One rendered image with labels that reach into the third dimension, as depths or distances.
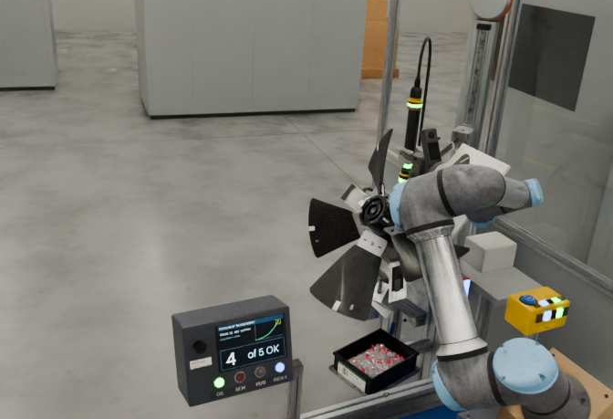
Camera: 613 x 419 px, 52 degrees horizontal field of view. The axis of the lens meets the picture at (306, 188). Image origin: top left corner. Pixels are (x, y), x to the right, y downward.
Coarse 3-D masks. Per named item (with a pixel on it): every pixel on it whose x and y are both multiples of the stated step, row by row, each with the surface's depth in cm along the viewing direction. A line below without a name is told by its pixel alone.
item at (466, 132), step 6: (462, 126) 255; (468, 126) 254; (456, 132) 248; (462, 132) 247; (468, 132) 247; (474, 132) 253; (456, 138) 249; (462, 138) 248; (468, 138) 247; (468, 144) 248
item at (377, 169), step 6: (390, 132) 228; (384, 138) 232; (384, 144) 230; (378, 150) 236; (384, 150) 228; (372, 156) 242; (378, 156) 234; (384, 156) 225; (372, 162) 241; (378, 162) 231; (384, 162) 223; (372, 168) 240; (378, 168) 230; (372, 174) 240; (378, 174) 229; (378, 180) 228; (378, 186) 230; (378, 192) 228
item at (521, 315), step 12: (540, 288) 200; (516, 300) 193; (540, 300) 193; (564, 300) 194; (516, 312) 193; (528, 312) 188; (540, 312) 189; (516, 324) 194; (528, 324) 189; (540, 324) 191; (552, 324) 194; (564, 324) 197
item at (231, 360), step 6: (234, 348) 145; (240, 348) 145; (222, 354) 143; (228, 354) 144; (234, 354) 145; (240, 354) 145; (222, 360) 144; (228, 360) 144; (234, 360) 145; (240, 360) 146; (222, 366) 144; (228, 366) 144; (234, 366) 145; (240, 366) 146
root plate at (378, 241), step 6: (366, 234) 215; (372, 234) 214; (360, 240) 214; (372, 240) 214; (378, 240) 214; (384, 240) 214; (360, 246) 213; (366, 246) 213; (372, 246) 214; (384, 246) 214; (372, 252) 213; (378, 252) 213
